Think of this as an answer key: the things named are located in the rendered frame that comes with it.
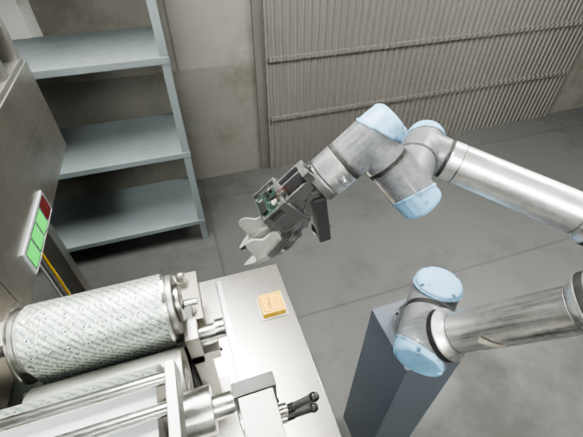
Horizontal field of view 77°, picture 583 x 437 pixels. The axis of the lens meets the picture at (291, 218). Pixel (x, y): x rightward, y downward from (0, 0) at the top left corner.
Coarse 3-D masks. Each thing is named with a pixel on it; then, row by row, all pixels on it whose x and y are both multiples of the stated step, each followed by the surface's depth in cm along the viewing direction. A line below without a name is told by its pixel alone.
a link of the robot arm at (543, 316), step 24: (552, 288) 65; (576, 288) 59; (408, 312) 88; (432, 312) 82; (456, 312) 78; (480, 312) 73; (504, 312) 68; (528, 312) 65; (552, 312) 62; (576, 312) 58; (408, 336) 82; (432, 336) 78; (456, 336) 75; (480, 336) 72; (504, 336) 68; (528, 336) 65; (552, 336) 63; (576, 336) 62; (408, 360) 83; (432, 360) 78; (456, 360) 78
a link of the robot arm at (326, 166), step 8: (328, 152) 60; (312, 160) 62; (320, 160) 60; (328, 160) 59; (336, 160) 59; (312, 168) 62; (320, 168) 60; (328, 168) 59; (336, 168) 59; (344, 168) 59; (320, 176) 60; (328, 176) 59; (336, 176) 59; (344, 176) 60; (352, 176) 60; (328, 184) 60; (336, 184) 60; (344, 184) 60
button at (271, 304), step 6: (270, 294) 112; (276, 294) 112; (264, 300) 111; (270, 300) 111; (276, 300) 111; (282, 300) 111; (264, 306) 109; (270, 306) 109; (276, 306) 109; (282, 306) 109; (264, 312) 108; (270, 312) 108; (276, 312) 108; (282, 312) 109; (264, 318) 109
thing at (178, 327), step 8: (168, 280) 69; (168, 288) 68; (168, 296) 67; (168, 304) 66; (168, 312) 66; (16, 320) 63; (176, 320) 67; (176, 328) 68; (16, 352) 61; (16, 360) 61
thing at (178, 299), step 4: (172, 284) 72; (176, 284) 71; (172, 288) 70; (176, 288) 70; (176, 292) 69; (180, 292) 74; (176, 296) 69; (180, 296) 73; (176, 300) 68; (180, 300) 71; (176, 304) 68; (180, 304) 70; (176, 308) 68; (180, 308) 69; (184, 308) 74; (176, 312) 69; (180, 312) 69; (184, 312) 72; (180, 316) 69; (184, 316) 71; (180, 320) 70; (184, 320) 71
